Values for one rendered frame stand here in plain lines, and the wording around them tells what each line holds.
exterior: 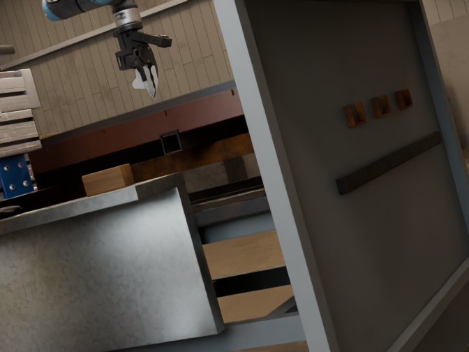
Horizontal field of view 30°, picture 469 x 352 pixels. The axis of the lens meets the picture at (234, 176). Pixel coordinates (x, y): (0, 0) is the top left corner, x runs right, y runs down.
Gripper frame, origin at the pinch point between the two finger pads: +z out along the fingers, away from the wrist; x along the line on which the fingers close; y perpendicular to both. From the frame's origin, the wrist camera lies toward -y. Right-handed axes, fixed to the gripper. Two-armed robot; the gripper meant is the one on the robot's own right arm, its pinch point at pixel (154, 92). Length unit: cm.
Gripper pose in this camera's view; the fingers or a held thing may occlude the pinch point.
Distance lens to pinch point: 251.8
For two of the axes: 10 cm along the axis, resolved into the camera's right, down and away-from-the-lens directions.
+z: 2.7, 9.6, 0.4
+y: -8.6, 2.2, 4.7
